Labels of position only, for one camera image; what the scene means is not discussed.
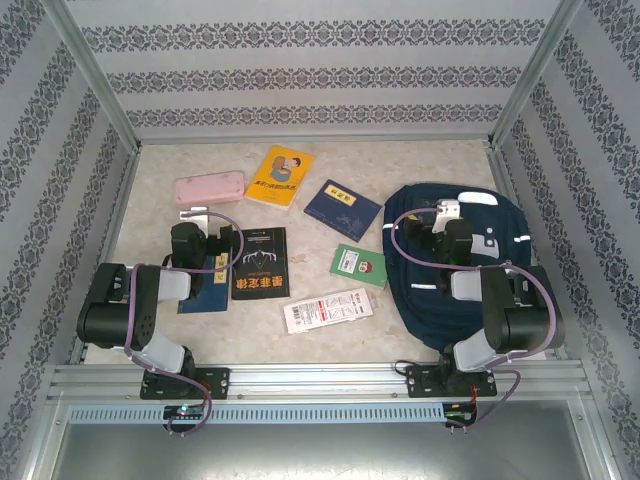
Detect pink pencil case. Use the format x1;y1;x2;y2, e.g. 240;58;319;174
173;170;246;209

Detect thick navy book yellow label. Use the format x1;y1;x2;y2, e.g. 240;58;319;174
177;252;231;315

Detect green notebook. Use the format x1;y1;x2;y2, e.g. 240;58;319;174
328;243;389;291

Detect thin navy booklet yellow label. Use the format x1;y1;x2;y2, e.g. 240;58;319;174
303;178;384;244

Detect navy blue backpack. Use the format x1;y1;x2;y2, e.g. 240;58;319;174
382;182;544;354

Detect yellow cartoon cover book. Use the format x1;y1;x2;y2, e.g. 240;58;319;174
243;144;316;212

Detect packaged ruler set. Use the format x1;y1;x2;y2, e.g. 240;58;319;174
282;287;379;335

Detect sheet metal shelf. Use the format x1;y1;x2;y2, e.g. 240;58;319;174
47;399;619;480

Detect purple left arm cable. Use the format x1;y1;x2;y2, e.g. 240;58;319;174
122;209;246;437

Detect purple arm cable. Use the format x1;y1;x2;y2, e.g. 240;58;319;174
122;209;246;437
391;207;561;431

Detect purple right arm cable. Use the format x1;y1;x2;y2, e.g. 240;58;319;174
391;207;561;431

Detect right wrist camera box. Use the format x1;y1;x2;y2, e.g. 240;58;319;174
432;198;462;234

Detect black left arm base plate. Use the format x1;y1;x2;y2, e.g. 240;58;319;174
139;367;231;401

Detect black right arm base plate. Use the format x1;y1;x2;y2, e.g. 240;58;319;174
404;363;499;400

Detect aluminium mounting rail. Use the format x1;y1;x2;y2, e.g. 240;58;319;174
47;362;594;404

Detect slotted grey cable duct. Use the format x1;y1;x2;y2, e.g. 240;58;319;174
67;402;446;425

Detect aluminium frame post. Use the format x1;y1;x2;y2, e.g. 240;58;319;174
37;0;144;154
487;0;586;149

